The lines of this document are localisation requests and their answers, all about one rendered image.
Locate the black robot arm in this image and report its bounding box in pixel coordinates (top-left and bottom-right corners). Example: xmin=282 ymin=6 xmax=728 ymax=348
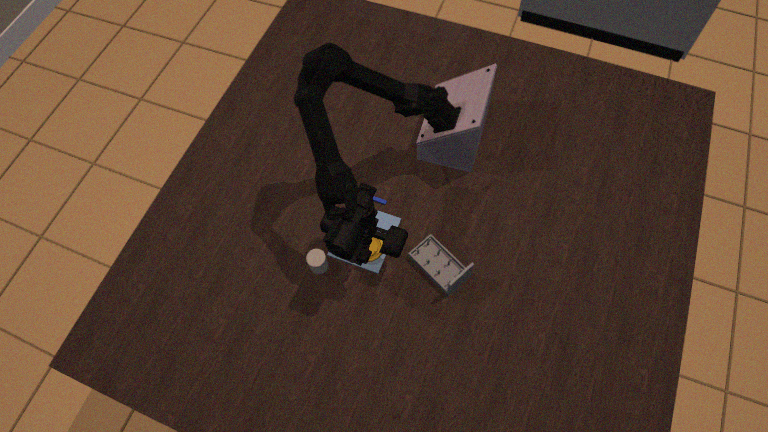
xmin=293 ymin=43 xmax=462 ymax=266

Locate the yellow round plate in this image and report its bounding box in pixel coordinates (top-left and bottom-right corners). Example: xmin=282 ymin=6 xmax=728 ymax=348
xmin=368 ymin=237 xmax=383 ymax=262

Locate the blue-grey rectangular mat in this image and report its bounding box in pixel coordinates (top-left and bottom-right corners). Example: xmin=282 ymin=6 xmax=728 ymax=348
xmin=327 ymin=211 xmax=401 ymax=274

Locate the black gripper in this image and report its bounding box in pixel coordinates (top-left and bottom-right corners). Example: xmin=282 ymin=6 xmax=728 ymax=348
xmin=320 ymin=214 xmax=408 ymax=258

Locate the grey dish rack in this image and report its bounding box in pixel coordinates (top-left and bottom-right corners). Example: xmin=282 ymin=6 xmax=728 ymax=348
xmin=408 ymin=234 xmax=475 ymax=297

